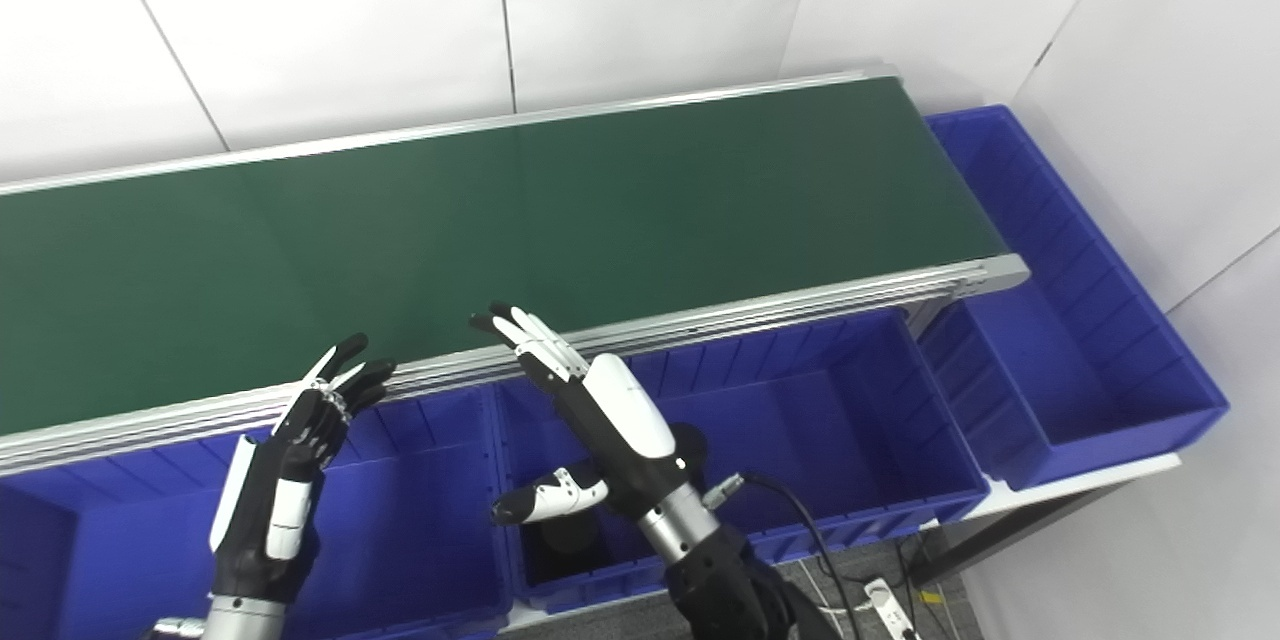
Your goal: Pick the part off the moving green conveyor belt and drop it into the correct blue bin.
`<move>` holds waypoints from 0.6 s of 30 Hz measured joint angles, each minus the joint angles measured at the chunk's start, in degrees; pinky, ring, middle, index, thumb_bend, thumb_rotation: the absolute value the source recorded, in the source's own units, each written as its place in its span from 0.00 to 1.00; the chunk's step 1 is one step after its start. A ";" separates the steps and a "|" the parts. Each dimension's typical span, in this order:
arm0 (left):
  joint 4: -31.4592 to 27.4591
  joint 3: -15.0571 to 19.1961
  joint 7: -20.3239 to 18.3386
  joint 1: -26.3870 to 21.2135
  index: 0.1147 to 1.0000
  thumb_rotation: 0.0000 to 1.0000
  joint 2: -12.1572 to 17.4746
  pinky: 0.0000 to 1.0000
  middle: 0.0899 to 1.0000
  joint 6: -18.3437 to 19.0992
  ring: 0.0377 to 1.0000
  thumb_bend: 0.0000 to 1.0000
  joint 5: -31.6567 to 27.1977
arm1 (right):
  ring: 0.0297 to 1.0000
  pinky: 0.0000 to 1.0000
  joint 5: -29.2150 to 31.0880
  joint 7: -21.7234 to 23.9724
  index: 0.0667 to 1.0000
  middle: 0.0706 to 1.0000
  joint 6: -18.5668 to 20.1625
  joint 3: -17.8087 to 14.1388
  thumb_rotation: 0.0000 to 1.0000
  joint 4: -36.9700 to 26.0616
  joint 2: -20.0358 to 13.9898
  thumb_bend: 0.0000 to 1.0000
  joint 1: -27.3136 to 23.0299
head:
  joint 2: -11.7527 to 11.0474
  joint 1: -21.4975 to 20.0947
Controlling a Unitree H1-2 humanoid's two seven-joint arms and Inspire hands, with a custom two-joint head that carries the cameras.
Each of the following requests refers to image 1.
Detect green conveyor belt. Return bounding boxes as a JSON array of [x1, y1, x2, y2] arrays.
[[0, 78, 1011, 437], [0, 65, 1031, 477]]

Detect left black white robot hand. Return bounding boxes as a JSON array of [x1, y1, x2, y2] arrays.
[[208, 333, 398, 603]]

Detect black floor cable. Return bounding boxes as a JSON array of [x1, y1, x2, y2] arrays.
[[893, 532, 963, 640]]

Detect white power strip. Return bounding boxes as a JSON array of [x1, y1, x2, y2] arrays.
[[861, 576, 923, 640]]

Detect large blue plastic bin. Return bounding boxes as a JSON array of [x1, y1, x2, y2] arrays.
[[914, 105, 1230, 493]]

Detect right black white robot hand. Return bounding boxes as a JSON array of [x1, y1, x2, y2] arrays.
[[470, 303, 706, 526]]

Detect black box in bin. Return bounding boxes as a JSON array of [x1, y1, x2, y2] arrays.
[[538, 514, 603, 561]]

